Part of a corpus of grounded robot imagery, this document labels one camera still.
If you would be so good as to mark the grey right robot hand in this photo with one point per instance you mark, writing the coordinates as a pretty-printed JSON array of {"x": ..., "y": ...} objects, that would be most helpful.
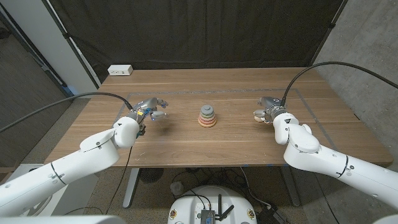
[{"x": 272, "y": 104}]

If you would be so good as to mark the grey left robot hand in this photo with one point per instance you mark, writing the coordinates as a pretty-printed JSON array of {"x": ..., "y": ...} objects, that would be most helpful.
[{"x": 147, "y": 105}]

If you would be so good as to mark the small beige disk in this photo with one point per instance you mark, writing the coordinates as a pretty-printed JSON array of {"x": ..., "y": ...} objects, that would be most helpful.
[{"x": 258, "y": 119}]

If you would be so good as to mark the small dark grey disk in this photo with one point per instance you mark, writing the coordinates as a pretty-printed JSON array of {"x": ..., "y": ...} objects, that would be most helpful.
[{"x": 207, "y": 109}]

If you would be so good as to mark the green disk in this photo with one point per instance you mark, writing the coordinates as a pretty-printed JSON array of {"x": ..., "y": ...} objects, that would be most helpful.
[{"x": 207, "y": 115}]

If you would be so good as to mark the dusty pink disk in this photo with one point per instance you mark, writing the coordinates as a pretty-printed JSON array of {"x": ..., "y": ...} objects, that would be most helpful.
[{"x": 207, "y": 119}]

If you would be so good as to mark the coral red disk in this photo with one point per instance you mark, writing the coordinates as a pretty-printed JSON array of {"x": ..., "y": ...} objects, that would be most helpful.
[{"x": 207, "y": 122}]

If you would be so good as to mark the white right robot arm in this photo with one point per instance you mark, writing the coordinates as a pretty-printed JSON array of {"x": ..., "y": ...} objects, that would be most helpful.
[{"x": 320, "y": 152}]

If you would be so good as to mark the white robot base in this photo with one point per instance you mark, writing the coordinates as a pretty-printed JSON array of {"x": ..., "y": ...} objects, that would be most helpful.
[{"x": 189, "y": 208}]

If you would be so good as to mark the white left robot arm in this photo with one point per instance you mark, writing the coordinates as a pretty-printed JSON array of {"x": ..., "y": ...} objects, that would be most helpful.
[{"x": 77, "y": 158}]

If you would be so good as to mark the white power strip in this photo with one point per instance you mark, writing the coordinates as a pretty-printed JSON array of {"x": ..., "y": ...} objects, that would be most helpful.
[{"x": 120, "y": 70}]

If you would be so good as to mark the large orange disk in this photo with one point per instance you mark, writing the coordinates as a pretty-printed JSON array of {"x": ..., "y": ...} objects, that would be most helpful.
[{"x": 207, "y": 125}]

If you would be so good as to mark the round black table foot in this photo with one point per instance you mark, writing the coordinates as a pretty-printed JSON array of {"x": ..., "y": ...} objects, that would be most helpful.
[{"x": 151, "y": 175}]

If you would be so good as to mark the white table leg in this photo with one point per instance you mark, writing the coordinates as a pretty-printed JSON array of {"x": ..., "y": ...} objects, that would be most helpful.
[{"x": 132, "y": 186}]

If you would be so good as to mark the round grey floor object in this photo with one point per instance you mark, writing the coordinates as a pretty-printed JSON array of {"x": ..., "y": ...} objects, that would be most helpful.
[{"x": 177, "y": 188}]

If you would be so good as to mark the black backdrop curtain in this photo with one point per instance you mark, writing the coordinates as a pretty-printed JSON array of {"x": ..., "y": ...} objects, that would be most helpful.
[{"x": 199, "y": 31}]

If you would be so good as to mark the grey table leg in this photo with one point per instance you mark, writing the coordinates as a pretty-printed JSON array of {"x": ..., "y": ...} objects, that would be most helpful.
[{"x": 292, "y": 193}]

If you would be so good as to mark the black backdrop stand pole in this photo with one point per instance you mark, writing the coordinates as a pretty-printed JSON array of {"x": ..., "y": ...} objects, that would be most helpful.
[
  {"x": 332, "y": 25},
  {"x": 66, "y": 35}
]

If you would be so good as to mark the black power adapter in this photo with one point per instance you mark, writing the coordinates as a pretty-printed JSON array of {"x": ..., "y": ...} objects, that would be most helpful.
[{"x": 272, "y": 216}]

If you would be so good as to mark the grey radio box with antennas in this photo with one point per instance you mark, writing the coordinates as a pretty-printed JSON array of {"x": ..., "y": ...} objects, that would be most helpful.
[{"x": 207, "y": 216}]

